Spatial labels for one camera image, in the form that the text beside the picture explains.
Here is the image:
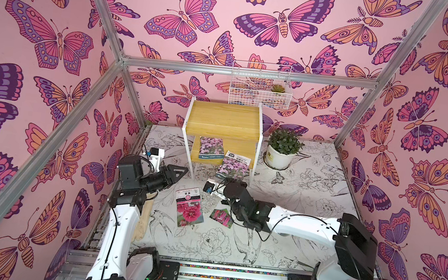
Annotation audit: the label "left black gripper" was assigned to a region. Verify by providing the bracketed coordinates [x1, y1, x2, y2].
[137, 163, 187, 199]

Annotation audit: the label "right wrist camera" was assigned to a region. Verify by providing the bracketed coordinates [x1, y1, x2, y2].
[203, 180, 226, 199]

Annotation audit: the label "wooden two-tier shelf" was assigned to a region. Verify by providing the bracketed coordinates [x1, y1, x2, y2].
[182, 96, 264, 183]

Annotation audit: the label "green white seed packet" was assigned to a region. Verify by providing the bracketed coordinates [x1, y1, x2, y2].
[210, 194, 233, 229]

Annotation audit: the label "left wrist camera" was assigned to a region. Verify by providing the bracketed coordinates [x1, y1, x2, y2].
[147, 147, 165, 172]

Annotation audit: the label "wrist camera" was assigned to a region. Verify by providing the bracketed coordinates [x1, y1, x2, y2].
[147, 147, 165, 172]
[203, 180, 226, 199]

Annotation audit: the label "beige garden glove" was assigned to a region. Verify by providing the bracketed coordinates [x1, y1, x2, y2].
[132, 192, 158, 242]

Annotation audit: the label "potted green plant white pot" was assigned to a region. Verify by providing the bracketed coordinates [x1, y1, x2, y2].
[264, 128, 304, 171]

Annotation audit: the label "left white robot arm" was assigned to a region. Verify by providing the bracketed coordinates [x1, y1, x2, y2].
[85, 155, 189, 280]

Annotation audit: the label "white wire basket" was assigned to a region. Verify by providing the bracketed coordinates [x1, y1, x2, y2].
[227, 61, 293, 111]

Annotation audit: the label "purple flower blue-edged seed packet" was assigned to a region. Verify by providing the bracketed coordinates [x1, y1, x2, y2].
[198, 136, 225, 160]

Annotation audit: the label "aluminium frame bars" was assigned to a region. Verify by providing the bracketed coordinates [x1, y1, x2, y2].
[0, 0, 448, 222]

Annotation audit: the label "red rose seed packet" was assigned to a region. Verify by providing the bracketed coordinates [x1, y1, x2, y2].
[175, 188, 204, 227]

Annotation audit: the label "small succulent in basket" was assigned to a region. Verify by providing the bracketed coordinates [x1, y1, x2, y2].
[271, 84, 286, 94]

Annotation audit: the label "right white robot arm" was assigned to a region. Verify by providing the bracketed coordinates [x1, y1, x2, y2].
[218, 181, 378, 280]

